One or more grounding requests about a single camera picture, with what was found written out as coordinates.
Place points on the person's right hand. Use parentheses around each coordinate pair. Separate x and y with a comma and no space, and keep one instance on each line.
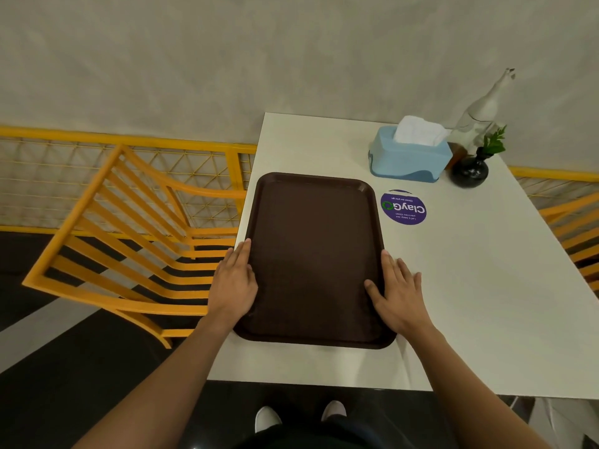
(405,303)

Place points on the person's left hand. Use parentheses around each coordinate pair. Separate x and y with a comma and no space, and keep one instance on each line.
(231,289)

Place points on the person's right thumb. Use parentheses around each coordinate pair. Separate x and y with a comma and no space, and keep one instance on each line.
(375,293)

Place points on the person's right middle finger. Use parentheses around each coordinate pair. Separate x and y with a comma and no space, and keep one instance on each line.
(402,275)

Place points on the person's left fingers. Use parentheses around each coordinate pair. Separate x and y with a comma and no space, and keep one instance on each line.
(239,259)

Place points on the dark brown plastic tray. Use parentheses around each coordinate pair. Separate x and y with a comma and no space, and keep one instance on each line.
(313,257)

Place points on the person's right forearm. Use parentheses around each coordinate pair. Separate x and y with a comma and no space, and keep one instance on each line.
(468,392)

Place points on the person's left forearm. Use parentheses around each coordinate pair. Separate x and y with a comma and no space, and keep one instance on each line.
(164,392)

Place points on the round purple sticker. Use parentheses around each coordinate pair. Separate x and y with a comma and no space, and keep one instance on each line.
(403,208)

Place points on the yellow slatted metal chair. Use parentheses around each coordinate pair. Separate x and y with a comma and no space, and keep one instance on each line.
(126,257)
(578,229)

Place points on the light blue tissue box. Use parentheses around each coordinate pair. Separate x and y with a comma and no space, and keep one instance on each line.
(407,158)

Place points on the round black vase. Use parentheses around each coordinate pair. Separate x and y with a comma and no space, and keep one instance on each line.
(469,172)

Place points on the person's white right shoe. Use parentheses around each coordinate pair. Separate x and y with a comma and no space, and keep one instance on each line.
(334,410)

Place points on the person's white shoe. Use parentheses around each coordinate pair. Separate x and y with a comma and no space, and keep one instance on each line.
(267,418)
(334,410)

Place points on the brown wooden holder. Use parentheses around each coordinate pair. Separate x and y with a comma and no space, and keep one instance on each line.
(456,154)

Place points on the white paper tissues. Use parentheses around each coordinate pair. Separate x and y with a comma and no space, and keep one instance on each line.
(419,130)

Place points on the person's dark clothing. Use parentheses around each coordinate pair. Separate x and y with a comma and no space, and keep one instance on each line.
(318,437)

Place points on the small green plant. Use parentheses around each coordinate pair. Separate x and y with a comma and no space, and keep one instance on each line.
(493,144)

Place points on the person's white left shoe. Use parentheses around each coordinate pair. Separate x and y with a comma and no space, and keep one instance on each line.
(267,418)

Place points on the yellow mesh railing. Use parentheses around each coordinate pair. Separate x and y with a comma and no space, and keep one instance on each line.
(56,135)
(552,174)

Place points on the clear glass bottle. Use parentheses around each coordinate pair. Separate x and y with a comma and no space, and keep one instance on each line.
(482,112)

